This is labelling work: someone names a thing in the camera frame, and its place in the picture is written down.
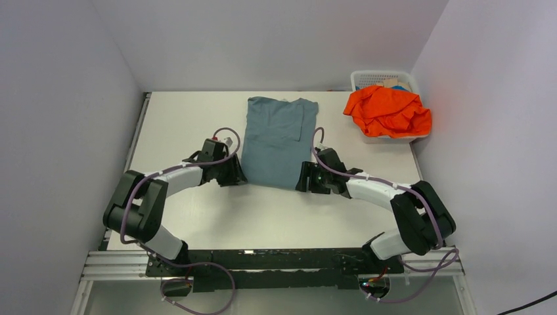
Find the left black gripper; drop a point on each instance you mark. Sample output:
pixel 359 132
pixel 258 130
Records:
pixel 236 176

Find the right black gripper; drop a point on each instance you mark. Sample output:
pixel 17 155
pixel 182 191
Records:
pixel 307 171

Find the grey-blue t shirt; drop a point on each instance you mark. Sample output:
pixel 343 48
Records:
pixel 277 140

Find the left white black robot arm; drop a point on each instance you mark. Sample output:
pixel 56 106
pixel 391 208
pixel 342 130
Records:
pixel 136 207

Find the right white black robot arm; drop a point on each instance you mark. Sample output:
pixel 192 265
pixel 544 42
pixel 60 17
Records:
pixel 422 219

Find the orange t shirt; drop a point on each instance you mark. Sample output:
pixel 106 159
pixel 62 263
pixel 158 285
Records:
pixel 381 111

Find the white plastic laundry basket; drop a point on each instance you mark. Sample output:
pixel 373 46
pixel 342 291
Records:
pixel 365 78

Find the tan item in basket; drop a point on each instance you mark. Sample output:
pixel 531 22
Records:
pixel 389 82

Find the blue garment in basket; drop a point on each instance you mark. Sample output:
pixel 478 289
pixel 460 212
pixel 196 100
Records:
pixel 400 88

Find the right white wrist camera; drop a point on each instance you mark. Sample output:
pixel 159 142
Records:
pixel 320 147

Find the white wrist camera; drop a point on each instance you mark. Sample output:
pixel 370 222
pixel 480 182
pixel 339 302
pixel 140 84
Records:
pixel 320 147
pixel 222 140

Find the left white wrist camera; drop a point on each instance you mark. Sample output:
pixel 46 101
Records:
pixel 222 140

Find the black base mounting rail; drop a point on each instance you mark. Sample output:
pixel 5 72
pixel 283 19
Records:
pixel 212 270

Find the aluminium frame rail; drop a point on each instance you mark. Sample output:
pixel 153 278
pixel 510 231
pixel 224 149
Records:
pixel 132 265

